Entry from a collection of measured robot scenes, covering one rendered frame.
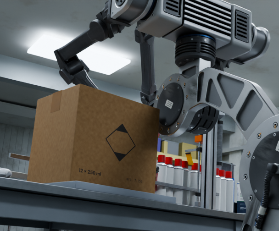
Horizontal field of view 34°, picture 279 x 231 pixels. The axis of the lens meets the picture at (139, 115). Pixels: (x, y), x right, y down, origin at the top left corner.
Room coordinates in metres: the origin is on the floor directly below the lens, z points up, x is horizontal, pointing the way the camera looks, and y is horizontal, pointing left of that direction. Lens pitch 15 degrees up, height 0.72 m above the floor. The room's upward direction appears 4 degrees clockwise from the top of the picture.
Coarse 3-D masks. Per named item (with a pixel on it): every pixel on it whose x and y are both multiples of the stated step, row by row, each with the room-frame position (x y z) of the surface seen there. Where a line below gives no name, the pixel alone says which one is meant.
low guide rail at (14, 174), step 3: (12, 171) 1.54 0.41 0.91; (12, 174) 1.54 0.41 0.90; (15, 174) 1.55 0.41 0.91; (18, 174) 1.56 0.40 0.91; (21, 174) 1.57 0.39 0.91; (24, 174) 1.57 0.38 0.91; (27, 174) 1.58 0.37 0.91; (12, 177) 1.55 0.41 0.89; (15, 177) 1.55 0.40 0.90; (18, 177) 1.56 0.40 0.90; (21, 177) 1.57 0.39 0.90; (24, 177) 1.57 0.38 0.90
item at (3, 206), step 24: (0, 192) 1.04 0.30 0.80; (24, 192) 1.08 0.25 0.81; (0, 216) 1.04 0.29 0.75; (24, 216) 1.08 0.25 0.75; (48, 216) 1.12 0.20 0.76; (72, 216) 1.17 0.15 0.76; (96, 216) 1.22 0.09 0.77; (120, 216) 1.27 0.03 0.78; (144, 216) 1.33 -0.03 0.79; (168, 216) 1.40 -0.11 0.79; (192, 216) 1.47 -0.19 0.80
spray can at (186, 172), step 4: (184, 164) 2.05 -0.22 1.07; (184, 168) 2.05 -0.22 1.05; (184, 172) 2.04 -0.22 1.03; (188, 172) 2.05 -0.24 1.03; (184, 176) 2.04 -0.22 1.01; (188, 176) 2.05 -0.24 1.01; (184, 180) 2.04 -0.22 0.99; (188, 180) 2.05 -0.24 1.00; (184, 184) 2.04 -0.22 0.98; (188, 184) 2.05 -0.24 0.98; (184, 192) 2.04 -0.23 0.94; (188, 192) 2.06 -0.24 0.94; (184, 196) 2.04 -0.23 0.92; (188, 196) 2.06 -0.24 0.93; (184, 200) 2.04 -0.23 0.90; (188, 200) 2.06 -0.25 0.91; (184, 204) 2.04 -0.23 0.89
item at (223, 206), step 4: (220, 172) 2.23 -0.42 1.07; (224, 172) 2.24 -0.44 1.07; (220, 176) 2.23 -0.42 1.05; (224, 176) 2.24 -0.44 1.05; (224, 180) 2.23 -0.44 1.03; (224, 184) 2.23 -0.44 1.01; (224, 188) 2.23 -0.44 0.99; (224, 192) 2.23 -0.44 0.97; (224, 196) 2.23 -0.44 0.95; (224, 200) 2.23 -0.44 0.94; (220, 204) 2.22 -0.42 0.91; (224, 204) 2.23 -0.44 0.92; (220, 208) 2.22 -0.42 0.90; (224, 208) 2.23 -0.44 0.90
